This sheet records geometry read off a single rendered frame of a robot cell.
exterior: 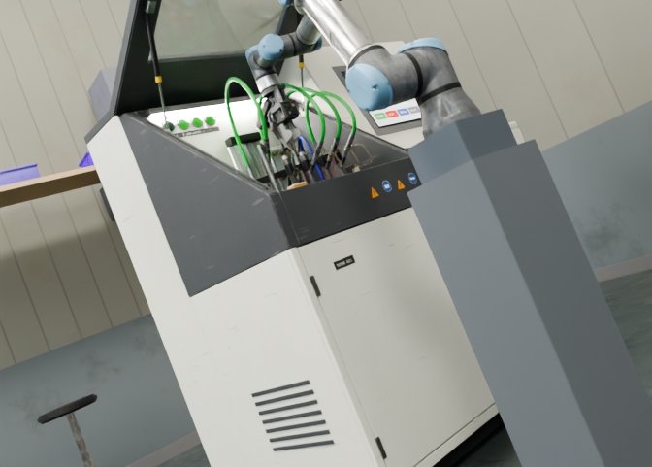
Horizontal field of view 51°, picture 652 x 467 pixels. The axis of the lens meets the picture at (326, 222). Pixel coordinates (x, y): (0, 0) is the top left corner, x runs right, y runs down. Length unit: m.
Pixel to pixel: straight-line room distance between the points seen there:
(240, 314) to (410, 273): 0.55
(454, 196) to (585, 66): 2.87
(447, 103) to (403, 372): 0.80
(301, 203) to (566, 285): 0.75
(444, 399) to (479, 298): 0.56
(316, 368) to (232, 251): 0.43
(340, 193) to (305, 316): 0.40
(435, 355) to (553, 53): 2.74
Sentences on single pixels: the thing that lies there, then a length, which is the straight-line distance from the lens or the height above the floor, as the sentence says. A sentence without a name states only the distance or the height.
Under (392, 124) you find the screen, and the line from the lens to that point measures 2.79.
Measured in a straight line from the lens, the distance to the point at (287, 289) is 1.94.
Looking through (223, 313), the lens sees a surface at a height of 0.70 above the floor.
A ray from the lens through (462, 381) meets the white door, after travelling 2.24.
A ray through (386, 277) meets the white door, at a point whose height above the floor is 0.61.
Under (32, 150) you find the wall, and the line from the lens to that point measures 4.83.
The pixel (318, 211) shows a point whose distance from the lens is 1.99.
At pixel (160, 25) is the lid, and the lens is 2.37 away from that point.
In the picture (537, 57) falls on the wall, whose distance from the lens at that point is 4.59.
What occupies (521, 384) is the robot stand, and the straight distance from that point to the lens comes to 1.71.
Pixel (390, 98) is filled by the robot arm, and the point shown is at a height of 1.01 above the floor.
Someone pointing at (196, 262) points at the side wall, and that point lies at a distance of 2.26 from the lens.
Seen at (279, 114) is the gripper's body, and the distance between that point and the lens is 2.28.
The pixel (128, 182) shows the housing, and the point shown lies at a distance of 2.50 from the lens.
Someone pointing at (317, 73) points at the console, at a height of 1.42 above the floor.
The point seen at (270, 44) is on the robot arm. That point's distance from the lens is 2.24.
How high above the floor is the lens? 0.68
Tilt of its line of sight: 4 degrees up
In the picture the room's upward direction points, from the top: 22 degrees counter-clockwise
